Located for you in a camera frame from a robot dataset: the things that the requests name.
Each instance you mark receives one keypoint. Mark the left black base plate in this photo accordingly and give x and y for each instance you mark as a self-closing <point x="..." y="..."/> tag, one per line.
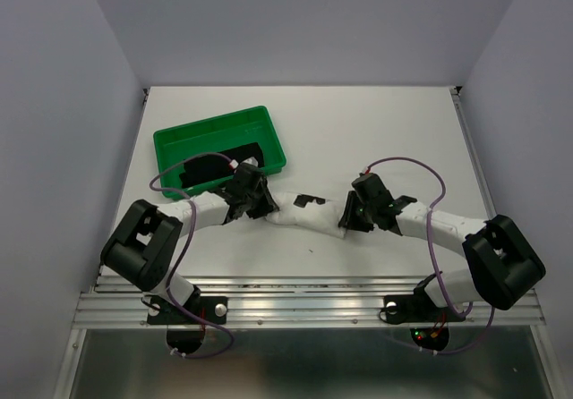
<point x="164" y="313"/>

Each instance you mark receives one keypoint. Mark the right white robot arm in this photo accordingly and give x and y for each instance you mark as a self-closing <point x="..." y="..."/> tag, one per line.
<point x="501" y="265"/>

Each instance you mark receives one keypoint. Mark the green plastic bin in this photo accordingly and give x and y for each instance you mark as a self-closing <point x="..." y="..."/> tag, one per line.
<point x="215" y="134"/>

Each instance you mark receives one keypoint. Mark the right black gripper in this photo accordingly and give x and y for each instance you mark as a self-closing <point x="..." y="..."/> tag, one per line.
<point x="348" y="218"/>

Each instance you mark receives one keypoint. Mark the aluminium frame rail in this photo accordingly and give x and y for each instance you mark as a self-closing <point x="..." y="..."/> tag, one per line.
<point x="256" y="302"/>

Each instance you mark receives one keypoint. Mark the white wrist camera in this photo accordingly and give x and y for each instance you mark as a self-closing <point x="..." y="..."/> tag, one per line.
<point x="251" y="161"/>
<point x="366" y="172"/>

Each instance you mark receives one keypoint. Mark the white t shirt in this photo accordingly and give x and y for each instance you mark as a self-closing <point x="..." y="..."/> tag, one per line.
<point x="308" y="212"/>

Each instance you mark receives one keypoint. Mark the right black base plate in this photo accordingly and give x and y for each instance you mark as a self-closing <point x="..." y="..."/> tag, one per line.
<point x="399" y="309"/>

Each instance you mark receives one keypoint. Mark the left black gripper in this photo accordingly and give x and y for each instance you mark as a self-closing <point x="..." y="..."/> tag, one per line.
<point x="268" y="205"/>

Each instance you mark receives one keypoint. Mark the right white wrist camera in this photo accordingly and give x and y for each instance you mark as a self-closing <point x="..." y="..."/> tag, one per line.
<point x="366" y="172"/>

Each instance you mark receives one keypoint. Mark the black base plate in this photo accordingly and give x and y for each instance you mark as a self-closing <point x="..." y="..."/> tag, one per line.
<point x="399" y="309"/>
<point x="164" y="313"/>

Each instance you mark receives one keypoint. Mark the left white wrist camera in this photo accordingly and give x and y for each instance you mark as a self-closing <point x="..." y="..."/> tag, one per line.
<point x="251" y="161"/>

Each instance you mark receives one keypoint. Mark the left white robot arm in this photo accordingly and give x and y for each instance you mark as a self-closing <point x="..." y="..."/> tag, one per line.
<point x="142" y="246"/>

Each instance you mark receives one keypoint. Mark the black rolled t shirt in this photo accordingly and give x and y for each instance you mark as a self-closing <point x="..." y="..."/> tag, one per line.
<point x="211" y="168"/>

